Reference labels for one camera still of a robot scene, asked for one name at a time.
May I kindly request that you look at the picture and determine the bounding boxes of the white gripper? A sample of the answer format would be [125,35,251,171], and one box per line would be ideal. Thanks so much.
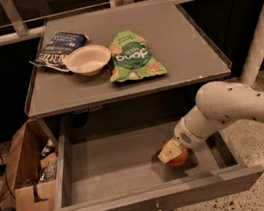
[157,118,207,164]

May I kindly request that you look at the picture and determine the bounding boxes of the blue chip bag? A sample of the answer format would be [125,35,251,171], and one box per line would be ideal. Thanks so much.
[32,31,89,72]

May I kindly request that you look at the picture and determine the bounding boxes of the wooden box with snacks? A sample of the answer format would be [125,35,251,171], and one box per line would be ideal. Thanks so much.
[0,120,56,211]

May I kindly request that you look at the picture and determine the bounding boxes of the red apple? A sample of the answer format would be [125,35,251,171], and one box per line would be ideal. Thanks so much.
[167,147,189,167]

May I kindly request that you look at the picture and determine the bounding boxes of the white paper bowl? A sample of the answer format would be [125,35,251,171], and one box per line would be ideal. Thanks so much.
[65,44,111,77]

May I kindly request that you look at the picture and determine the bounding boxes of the green snack bag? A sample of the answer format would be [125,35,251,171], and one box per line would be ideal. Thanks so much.
[109,30,168,83]

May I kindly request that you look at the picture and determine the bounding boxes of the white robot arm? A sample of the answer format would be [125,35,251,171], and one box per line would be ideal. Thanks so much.
[158,3,264,164]

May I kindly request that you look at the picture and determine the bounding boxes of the grey open top drawer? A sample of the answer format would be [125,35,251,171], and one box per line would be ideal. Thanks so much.
[21,85,264,211]

